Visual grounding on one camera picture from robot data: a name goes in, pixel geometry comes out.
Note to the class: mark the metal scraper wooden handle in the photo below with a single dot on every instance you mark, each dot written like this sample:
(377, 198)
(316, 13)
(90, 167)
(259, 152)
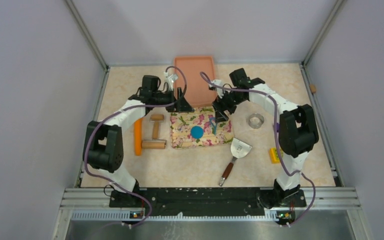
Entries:
(239, 149)

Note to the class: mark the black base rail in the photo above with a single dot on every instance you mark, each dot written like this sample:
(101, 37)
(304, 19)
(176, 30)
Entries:
(207, 201)

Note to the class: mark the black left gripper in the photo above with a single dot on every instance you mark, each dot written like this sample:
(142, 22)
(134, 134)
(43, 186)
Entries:
(181, 106)

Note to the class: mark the small wooden cork piece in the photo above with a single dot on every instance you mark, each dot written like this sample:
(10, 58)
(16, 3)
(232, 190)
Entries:
(312, 88)

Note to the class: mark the wooden double-ended roller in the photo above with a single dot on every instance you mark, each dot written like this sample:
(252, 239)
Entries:
(155, 143)

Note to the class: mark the blue dough piece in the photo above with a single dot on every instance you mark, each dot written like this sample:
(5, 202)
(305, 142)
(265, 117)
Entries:
(197, 132)

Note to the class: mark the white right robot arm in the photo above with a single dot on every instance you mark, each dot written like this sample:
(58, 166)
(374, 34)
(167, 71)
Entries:
(294, 126)

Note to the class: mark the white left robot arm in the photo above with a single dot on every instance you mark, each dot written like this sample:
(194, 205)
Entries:
(103, 148)

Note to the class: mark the pink rectangular tray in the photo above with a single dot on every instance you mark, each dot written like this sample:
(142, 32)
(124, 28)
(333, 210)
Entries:
(198, 94)

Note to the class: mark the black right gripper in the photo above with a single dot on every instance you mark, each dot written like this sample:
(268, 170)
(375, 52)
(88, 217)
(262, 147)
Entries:
(220, 106)

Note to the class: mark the yellow red blue toy block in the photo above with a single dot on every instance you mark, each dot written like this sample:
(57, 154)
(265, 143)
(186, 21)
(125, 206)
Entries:
(273, 155)

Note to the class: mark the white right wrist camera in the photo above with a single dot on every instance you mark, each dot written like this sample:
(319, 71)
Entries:
(217, 86)

